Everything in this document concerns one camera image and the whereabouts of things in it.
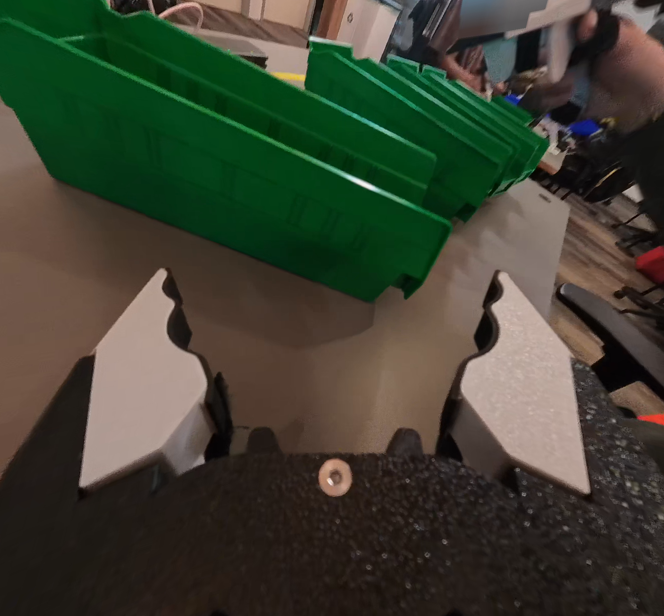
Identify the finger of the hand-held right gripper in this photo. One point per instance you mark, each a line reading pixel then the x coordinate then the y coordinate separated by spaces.
pixel 576 1

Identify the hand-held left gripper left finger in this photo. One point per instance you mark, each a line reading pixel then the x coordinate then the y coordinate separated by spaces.
pixel 140 377

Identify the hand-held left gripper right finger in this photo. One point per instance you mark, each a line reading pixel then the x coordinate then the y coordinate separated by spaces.
pixel 524 393

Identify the black office chair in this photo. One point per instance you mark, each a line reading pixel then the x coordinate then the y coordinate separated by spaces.
pixel 612 322

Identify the red plastic box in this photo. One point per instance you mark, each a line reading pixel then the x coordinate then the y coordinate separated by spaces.
pixel 652 263

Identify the white cabinet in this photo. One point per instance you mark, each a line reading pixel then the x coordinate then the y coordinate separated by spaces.
pixel 368 24

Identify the yellow tape strip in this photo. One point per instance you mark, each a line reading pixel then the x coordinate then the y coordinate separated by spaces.
pixel 288 76

